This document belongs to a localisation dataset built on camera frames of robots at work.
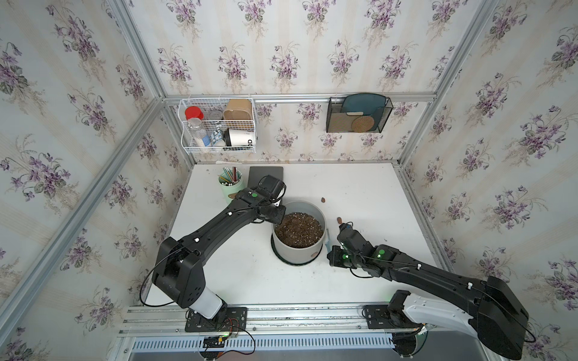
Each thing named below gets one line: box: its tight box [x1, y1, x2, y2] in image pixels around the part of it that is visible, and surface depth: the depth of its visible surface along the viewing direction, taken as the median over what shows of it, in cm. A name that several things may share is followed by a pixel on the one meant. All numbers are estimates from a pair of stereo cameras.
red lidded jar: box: [185, 106, 204, 121], surface depth 93 cm
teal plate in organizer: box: [340, 93, 387, 131], surface depth 94 cm
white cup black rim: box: [223, 127, 255, 147], surface depth 95 cm
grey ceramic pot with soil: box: [272, 200, 327, 264], surface depth 85 cm
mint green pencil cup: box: [218, 170, 244, 205], surface depth 98 cm
